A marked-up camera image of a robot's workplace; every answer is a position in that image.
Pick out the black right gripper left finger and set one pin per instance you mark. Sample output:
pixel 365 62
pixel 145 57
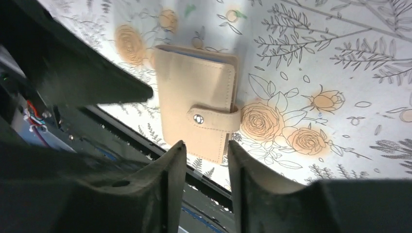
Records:
pixel 43 190

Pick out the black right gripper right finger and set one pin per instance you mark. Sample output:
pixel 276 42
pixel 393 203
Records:
pixel 266 202

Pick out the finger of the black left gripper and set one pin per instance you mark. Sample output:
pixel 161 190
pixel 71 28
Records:
pixel 63 69

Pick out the beige card holder wallet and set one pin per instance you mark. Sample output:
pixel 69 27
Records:
pixel 197 91

